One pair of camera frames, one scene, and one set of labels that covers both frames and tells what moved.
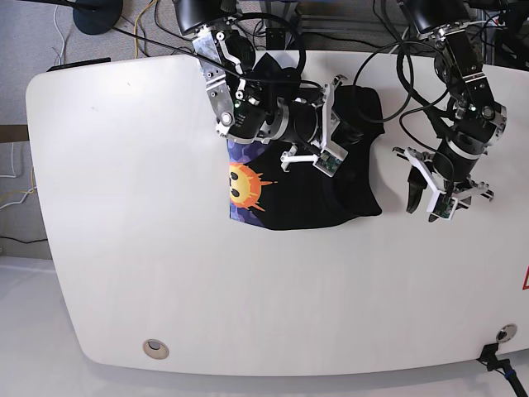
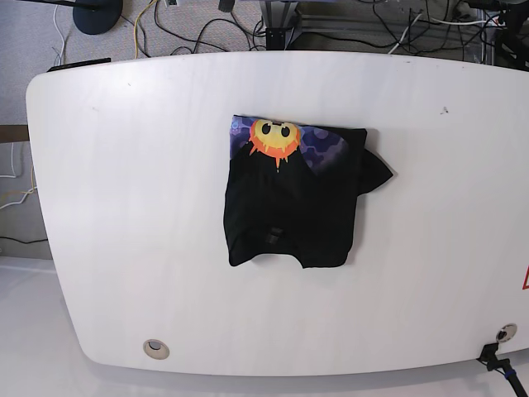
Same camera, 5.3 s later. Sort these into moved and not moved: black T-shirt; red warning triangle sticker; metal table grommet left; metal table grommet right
Moved: black T-shirt
Not moved: metal table grommet right; metal table grommet left; red warning triangle sticker
